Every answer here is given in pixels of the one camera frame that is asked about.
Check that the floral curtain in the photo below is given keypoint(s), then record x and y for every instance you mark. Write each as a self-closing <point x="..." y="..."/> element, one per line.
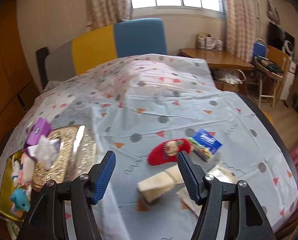
<point x="242" y="18"/>
<point x="101" y="13"/>

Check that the pink towel blue band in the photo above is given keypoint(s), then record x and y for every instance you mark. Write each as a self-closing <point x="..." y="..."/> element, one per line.
<point x="27" y="168"/>

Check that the wooden wardrobe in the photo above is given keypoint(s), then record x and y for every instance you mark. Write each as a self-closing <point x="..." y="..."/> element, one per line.
<point x="17" y="87"/>

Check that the right floral curtain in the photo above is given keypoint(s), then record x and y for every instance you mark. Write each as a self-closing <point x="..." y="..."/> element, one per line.
<point x="242" y="18"/>

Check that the black television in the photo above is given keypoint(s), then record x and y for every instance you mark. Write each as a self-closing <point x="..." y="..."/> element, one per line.
<point x="276" y="36"/>

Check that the gold metal tray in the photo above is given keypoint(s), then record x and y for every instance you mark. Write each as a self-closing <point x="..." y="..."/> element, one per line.
<point x="7" y="189"/>

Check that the purple cardboard box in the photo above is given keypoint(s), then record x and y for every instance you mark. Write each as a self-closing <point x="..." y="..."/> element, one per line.
<point x="33" y="133"/>

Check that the white bag under table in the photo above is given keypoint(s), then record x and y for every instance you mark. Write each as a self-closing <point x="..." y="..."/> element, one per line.
<point x="229" y="80"/>

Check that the wooden side table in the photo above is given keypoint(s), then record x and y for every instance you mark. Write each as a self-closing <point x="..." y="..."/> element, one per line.
<point x="218" y="60"/>

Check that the gold embossed tissue box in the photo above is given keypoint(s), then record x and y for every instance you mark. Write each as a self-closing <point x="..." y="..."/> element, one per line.
<point x="77" y="154"/>

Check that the white knit gloves bundle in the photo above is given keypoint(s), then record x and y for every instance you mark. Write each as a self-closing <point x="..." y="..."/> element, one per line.
<point x="15" y="172"/>

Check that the red christmas sock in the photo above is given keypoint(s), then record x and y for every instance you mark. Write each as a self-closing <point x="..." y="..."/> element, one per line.
<point x="167" y="152"/>

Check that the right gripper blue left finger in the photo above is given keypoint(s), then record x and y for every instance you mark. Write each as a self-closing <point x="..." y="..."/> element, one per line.
<point x="101" y="175"/>

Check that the beige towel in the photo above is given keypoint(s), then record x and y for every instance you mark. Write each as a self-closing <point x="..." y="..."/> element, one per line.
<point x="155" y="186"/>

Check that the left floral curtain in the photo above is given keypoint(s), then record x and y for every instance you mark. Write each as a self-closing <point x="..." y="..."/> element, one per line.
<point x="101" y="13"/>

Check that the blue folding chair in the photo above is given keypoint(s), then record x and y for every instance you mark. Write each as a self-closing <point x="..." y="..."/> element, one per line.
<point x="265" y="69"/>

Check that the packets on side table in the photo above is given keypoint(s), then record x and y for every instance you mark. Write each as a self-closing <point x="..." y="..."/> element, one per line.
<point x="206" y="42"/>

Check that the white round fan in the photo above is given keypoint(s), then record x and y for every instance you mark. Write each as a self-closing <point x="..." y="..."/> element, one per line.
<point x="288" y="49"/>

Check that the blue Tempo tissue pack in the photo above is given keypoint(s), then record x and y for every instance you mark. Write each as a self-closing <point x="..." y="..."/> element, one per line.
<point x="204" y="144"/>

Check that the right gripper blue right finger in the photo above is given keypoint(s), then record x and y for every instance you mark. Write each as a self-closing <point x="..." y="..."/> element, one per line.
<point x="189" y="176"/>

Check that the patterned plastic tablecloth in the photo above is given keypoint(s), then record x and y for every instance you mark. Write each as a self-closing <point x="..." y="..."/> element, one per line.
<point x="133" y="104"/>

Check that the blue plush elephant toy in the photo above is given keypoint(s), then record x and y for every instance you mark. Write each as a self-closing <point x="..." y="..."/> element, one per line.
<point x="20" y="200"/>

